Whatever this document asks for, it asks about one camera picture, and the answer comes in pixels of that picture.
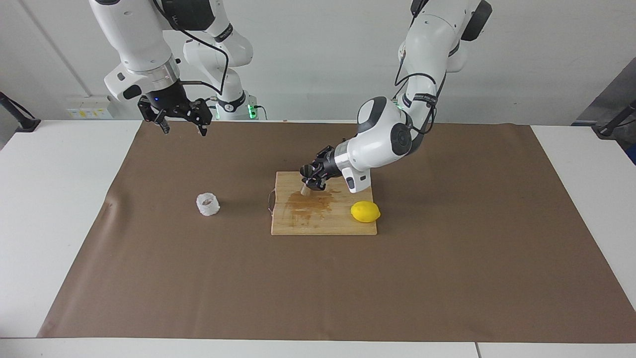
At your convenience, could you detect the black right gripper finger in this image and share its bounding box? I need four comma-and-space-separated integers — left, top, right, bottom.
138, 96, 171, 135
188, 98, 213, 137

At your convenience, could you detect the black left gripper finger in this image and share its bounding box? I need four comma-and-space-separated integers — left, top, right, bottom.
304, 172, 329, 192
311, 145, 334, 167

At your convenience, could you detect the steel double jigger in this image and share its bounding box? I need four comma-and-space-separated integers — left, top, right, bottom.
300, 166, 319, 197

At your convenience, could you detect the clear plastic cup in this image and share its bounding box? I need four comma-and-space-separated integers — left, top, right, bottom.
196, 192, 221, 216

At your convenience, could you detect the wooden cutting board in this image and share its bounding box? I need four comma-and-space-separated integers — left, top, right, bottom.
267, 171, 378, 236

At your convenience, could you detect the yellow lemon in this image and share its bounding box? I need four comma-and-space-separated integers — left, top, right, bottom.
350, 200, 382, 223

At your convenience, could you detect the black stand clamp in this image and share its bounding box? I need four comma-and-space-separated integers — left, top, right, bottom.
0, 91, 41, 133
596, 99, 636, 138

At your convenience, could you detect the brown paper table mat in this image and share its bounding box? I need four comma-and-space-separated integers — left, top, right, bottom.
37, 121, 636, 344

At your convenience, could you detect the dark grey partition panel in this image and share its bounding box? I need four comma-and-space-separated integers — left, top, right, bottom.
575, 57, 636, 125

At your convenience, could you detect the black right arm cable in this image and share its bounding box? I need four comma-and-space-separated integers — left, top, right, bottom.
152, 0, 230, 97

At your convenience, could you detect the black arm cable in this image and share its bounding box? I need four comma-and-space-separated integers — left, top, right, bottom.
152, 0, 230, 97
394, 0, 439, 136

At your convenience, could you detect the white wall socket box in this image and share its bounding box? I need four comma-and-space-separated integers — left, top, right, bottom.
66, 95, 114, 120

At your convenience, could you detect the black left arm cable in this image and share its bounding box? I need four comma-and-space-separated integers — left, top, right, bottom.
394, 0, 439, 136

